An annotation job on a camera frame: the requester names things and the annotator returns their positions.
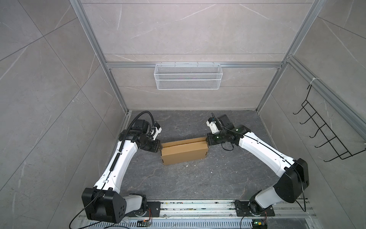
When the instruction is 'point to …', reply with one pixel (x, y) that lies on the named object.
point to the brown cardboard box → (183, 150)
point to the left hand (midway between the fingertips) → (158, 144)
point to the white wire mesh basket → (188, 77)
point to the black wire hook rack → (341, 150)
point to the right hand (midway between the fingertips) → (206, 138)
